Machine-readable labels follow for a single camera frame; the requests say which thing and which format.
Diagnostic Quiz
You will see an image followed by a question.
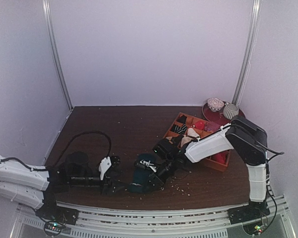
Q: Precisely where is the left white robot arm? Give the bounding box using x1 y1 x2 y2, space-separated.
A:
0 151 127 220

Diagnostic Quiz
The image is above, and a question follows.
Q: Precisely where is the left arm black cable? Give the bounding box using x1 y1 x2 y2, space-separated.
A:
53 130 112 169

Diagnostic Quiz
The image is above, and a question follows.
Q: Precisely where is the left aluminium frame post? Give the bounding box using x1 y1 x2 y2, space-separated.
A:
42 0 74 111

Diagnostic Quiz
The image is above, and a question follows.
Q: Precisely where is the black rolled sock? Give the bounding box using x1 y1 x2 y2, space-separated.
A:
176 115 187 124

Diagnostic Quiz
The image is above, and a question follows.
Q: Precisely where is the aluminium frame post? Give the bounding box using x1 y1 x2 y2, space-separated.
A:
42 0 74 111
232 0 261 106

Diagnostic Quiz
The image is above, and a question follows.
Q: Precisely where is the black white striped sock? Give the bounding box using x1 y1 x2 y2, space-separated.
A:
171 124 188 134

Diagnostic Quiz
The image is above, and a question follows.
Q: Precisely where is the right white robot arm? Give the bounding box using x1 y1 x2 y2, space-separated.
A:
149 116 268 219

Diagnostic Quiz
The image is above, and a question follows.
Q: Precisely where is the cream rolled sock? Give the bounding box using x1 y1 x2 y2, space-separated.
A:
180 128 200 147

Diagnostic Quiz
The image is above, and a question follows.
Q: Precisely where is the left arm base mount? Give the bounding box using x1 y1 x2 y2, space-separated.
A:
33 206 79 238

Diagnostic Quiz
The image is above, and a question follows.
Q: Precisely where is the dark green patterned sock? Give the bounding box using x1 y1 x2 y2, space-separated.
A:
128 153 156 194

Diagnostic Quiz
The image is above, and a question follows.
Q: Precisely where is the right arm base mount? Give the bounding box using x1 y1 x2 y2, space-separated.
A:
227 201 270 236

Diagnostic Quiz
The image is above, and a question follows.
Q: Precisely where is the white dotted bowl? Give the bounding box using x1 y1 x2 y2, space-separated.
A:
207 98 224 112

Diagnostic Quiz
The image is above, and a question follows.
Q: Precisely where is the orange wooden divided tray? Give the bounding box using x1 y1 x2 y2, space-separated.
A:
164 113 230 172

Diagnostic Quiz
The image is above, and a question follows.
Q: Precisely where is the right aluminium frame post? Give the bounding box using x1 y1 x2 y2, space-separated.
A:
232 0 261 106

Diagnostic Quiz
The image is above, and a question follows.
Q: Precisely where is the red round plate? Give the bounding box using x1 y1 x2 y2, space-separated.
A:
202 101 246 124

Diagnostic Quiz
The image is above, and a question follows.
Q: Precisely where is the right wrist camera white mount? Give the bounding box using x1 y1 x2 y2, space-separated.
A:
134 160 157 172

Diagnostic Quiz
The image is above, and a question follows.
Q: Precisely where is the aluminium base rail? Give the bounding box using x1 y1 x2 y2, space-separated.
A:
8 195 298 238

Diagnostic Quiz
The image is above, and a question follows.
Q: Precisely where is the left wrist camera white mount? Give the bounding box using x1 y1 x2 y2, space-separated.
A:
98 156 121 180

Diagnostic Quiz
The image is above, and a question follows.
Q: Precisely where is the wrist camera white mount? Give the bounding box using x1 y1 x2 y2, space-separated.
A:
134 160 157 172
98 156 121 180

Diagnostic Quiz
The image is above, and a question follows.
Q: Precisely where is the striped grey cup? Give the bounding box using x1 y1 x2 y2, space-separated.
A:
223 103 239 120

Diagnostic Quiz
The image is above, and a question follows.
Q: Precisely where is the red white rolled sock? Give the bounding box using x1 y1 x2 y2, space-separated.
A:
191 120 205 130

